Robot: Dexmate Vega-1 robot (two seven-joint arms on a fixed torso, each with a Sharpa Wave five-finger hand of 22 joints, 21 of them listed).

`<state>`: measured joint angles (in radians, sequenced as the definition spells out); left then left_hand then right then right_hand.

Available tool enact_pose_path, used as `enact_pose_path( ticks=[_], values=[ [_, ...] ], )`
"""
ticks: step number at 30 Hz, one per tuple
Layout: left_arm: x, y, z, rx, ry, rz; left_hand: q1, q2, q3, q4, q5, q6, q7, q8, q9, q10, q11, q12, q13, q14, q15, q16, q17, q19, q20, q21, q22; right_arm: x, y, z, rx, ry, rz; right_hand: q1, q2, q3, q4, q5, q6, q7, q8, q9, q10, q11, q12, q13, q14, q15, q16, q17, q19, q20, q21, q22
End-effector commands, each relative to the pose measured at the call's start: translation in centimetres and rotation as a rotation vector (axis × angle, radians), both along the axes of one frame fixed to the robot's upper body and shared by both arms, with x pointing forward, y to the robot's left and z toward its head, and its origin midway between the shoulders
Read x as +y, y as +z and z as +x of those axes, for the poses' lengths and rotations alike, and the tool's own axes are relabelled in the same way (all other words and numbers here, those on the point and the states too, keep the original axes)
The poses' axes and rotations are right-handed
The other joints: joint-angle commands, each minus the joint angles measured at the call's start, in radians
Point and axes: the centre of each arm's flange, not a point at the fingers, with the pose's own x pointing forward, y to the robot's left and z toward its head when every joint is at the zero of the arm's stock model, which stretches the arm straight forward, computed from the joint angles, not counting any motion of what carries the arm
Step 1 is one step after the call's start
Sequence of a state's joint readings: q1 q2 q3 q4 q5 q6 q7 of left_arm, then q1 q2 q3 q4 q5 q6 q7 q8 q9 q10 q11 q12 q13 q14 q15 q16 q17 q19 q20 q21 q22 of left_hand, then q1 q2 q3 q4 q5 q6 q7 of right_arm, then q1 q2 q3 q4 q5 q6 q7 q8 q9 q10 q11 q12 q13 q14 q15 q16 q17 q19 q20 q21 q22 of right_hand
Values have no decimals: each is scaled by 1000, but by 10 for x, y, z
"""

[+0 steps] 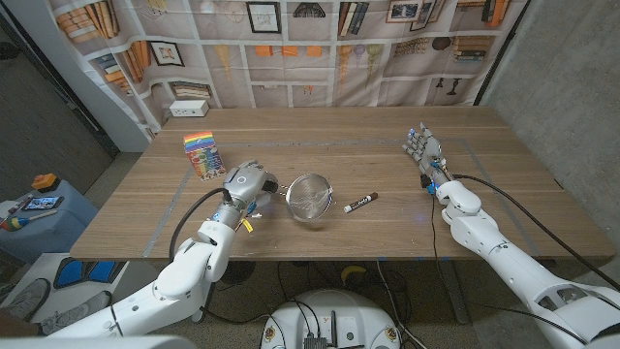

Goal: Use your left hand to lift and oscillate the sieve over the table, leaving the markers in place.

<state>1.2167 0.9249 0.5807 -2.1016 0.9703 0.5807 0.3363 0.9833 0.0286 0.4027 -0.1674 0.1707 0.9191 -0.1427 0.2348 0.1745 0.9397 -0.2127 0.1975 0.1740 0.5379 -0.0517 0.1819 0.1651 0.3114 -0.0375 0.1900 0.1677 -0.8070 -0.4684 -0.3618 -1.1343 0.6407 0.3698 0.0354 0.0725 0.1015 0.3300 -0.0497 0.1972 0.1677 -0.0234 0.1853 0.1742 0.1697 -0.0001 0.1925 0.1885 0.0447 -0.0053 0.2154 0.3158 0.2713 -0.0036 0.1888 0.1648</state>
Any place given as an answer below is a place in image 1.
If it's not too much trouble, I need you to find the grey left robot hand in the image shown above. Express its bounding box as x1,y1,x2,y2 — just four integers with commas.
213,159,280,229

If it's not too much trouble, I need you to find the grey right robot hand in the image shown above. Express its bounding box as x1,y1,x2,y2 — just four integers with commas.
400,121,451,190

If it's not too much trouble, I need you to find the metal mesh sieve black handle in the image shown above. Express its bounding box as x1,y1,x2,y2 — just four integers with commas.
270,173,334,223

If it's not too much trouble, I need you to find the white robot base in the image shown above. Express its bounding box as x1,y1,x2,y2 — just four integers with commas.
260,289,402,349

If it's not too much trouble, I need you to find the rainbow marker box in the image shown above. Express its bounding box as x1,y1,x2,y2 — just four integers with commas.
182,130,228,182

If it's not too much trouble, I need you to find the brown marker white cap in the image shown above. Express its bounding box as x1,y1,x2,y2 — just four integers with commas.
343,191,380,214

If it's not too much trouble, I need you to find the black round fan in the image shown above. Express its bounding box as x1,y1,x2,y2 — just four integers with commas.
215,260,257,286

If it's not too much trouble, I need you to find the white power outlet box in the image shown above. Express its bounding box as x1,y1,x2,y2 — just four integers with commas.
169,99,210,118

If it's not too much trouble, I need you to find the black backdrop stand pole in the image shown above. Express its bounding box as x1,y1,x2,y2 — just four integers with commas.
472,0,532,107

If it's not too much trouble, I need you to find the white table leg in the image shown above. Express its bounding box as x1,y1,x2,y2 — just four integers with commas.
191,260,219,324

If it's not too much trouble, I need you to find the yellow object under table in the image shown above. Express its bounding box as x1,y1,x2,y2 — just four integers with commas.
340,264,368,286

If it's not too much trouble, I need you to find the printed bookshelf backdrop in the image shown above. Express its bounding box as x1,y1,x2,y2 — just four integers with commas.
47,0,529,142

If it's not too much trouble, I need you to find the grey table leg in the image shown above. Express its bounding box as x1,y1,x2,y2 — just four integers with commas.
438,260,471,325

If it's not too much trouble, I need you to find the blue storage box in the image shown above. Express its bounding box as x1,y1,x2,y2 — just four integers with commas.
0,179,101,266

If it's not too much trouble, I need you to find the orange and black block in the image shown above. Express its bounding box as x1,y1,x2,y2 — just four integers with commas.
31,173,62,194

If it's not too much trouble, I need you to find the black smartphone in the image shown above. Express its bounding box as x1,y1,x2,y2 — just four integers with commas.
22,195,65,212

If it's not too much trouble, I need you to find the grey sneaker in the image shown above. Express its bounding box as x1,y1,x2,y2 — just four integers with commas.
41,290,112,337
0,277,52,321

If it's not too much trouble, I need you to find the white robot torso cover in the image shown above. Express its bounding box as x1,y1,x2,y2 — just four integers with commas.
0,333,198,349

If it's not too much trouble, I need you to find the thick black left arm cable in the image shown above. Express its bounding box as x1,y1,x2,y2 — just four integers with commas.
168,187,272,327

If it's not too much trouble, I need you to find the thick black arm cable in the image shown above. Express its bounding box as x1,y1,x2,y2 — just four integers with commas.
452,173,620,295
168,187,272,327

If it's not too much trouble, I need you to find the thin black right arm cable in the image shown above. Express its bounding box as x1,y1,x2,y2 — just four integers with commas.
428,193,587,346

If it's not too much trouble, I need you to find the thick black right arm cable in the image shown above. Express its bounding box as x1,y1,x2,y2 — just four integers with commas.
452,173,620,295

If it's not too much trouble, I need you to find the black floor cable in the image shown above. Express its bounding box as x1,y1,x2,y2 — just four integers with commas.
376,260,428,349

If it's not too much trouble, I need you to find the multicoloured handled brush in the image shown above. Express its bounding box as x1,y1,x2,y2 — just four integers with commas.
0,208,59,233

